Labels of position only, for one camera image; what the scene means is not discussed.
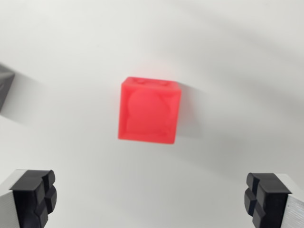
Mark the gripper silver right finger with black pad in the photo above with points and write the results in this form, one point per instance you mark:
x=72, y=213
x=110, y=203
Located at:
x=273, y=202

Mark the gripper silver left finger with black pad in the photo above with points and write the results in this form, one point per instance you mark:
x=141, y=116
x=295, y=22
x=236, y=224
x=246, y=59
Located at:
x=26, y=202

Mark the red cube with studs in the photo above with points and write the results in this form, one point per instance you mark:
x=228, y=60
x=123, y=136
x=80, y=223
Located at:
x=148, y=114

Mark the grey cube with embossed letter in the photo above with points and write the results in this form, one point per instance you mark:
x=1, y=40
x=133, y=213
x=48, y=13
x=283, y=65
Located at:
x=4, y=83

